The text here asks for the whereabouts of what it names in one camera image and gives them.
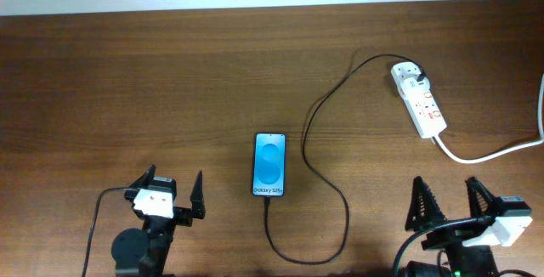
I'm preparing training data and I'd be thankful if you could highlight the blue Galaxy smartphone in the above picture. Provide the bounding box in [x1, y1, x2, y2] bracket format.
[252, 133, 286, 197]

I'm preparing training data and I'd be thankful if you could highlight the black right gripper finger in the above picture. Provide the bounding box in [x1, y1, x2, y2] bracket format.
[405, 176, 446, 231]
[465, 177, 501, 218]

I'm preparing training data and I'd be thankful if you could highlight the black charging cable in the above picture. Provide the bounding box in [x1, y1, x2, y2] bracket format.
[263, 54, 427, 266]

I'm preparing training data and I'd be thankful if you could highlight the white power strip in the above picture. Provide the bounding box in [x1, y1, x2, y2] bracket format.
[391, 62, 447, 139]

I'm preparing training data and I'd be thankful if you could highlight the white USB charger plug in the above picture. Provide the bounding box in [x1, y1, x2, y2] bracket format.
[399, 77, 430, 99]

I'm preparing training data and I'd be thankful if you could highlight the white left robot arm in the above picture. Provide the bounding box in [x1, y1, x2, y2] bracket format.
[111, 166, 206, 277]

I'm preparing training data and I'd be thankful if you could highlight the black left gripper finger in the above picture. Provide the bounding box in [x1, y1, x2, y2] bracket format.
[190, 171, 206, 218]
[129, 165, 156, 189]

